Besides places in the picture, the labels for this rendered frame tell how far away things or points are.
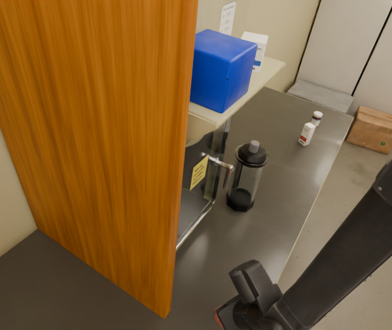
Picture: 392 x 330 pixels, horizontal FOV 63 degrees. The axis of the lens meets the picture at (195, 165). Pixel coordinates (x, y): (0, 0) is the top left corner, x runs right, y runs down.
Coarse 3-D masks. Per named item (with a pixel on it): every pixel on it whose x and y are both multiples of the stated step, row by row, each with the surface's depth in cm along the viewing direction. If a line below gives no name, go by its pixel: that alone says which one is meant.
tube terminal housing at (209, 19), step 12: (204, 0) 53; (216, 0) 56; (228, 0) 60; (240, 0) 64; (204, 12) 54; (216, 12) 58; (240, 12) 66; (204, 24) 56; (216, 24) 60; (240, 24) 69; (240, 36) 72; (204, 216) 108
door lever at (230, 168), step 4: (216, 160) 90; (216, 164) 90; (220, 164) 90; (224, 164) 89; (228, 164) 89; (228, 168) 89; (232, 168) 89; (228, 172) 90; (228, 176) 90; (224, 180) 92; (228, 180) 91; (224, 184) 93; (228, 184) 93; (224, 188) 94
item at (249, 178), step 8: (264, 160) 99; (240, 168) 101; (248, 168) 99; (256, 168) 99; (232, 176) 107; (240, 176) 103; (248, 176) 101; (256, 176) 102; (232, 184) 108; (240, 184) 104; (248, 184) 103; (256, 184) 105; (232, 192) 109; (240, 192) 106; (248, 192) 106; (232, 200) 111; (240, 200) 109; (248, 200) 109
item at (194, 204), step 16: (224, 128) 85; (192, 144) 71; (208, 144) 79; (224, 144) 90; (192, 160) 75; (208, 160) 84; (208, 176) 90; (192, 192) 84; (208, 192) 96; (192, 208) 90; (208, 208) 104; (192, 224) 96
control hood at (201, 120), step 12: (264, 60) 70; (276, 60) 71; (252, 72) 65; (264, 72) 66; (276, 72) 67; (252, 84) 61; (264, 84) 62; (252, 96) 59; (192, 108) 52; (204, 108) 52; (228, 108) 53; (192, 120) 52; (204, 120) 50; (216, 120) 50; (192, 132) 53; (204, 132) 52
